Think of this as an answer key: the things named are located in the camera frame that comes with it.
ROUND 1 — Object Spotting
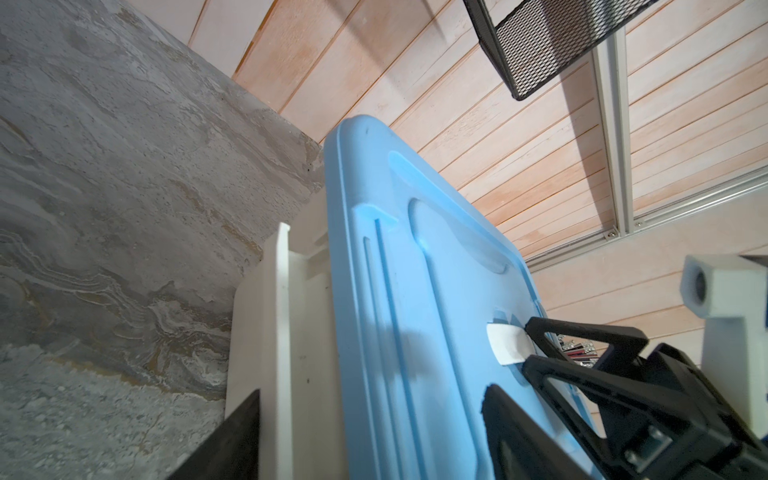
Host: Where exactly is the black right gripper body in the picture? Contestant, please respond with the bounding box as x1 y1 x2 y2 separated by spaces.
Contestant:
605 343 767 479

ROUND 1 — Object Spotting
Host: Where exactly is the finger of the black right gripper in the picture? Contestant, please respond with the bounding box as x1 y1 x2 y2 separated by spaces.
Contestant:
524 317 649 375
522 356 708 479

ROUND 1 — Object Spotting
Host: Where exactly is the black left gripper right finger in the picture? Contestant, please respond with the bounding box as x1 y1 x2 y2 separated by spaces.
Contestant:
481 384 590 480

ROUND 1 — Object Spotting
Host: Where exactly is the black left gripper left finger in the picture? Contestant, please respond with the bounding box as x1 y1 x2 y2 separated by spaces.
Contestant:
169 389 261 480

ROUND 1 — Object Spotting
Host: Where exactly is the white plastic storage bin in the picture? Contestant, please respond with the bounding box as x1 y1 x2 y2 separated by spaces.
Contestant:
225 190 348 479

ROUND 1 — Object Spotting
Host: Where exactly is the blue plastic bin lid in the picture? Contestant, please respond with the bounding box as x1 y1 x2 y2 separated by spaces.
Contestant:
324 115 599 479

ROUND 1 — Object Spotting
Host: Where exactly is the bundle of pencils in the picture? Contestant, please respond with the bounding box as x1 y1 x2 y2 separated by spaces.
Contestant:
557 335 600 368

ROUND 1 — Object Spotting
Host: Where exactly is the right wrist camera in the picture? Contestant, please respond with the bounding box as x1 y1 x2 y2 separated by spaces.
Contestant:
680 254 767 439

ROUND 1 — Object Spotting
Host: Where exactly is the black wire mesh basket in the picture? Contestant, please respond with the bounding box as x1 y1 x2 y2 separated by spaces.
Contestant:
464 0 654 101

